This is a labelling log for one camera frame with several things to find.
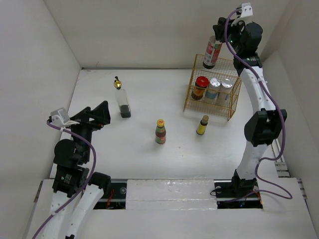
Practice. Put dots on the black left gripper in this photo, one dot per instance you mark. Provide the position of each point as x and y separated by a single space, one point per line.
100 113

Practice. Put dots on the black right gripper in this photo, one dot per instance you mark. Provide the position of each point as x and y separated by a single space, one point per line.
219 31

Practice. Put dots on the black cap vinegar bottle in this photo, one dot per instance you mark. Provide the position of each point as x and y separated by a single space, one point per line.
212 52

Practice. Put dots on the clear gold spout oil bottle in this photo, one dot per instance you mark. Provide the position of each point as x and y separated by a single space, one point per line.
122 99

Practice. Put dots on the red lid chili sauce jar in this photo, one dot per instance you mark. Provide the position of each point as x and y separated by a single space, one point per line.
201 84

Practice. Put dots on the silver lid spice shaker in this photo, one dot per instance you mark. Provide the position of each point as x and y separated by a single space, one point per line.
225 90

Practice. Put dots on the yellow cap red sauce bottle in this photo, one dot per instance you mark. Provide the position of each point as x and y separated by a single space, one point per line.
160 132

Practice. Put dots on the silver lid salt shaker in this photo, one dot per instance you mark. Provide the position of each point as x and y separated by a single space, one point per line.
212 90

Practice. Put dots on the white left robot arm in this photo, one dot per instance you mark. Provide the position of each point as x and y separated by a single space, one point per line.
77 187

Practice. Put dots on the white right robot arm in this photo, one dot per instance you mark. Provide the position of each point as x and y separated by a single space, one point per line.
267 121

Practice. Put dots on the small yellow label bottle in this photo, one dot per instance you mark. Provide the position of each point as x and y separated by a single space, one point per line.
202 125

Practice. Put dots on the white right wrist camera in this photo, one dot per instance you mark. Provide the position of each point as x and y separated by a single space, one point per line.
243 12

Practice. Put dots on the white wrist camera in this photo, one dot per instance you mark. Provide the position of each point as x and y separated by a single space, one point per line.
59 117
243 12

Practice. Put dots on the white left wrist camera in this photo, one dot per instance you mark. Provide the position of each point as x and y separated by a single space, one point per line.
59 117

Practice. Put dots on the gold wire mesh rack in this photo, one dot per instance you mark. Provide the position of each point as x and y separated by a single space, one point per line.
223 69

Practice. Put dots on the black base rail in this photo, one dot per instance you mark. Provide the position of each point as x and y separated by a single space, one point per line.
168 194

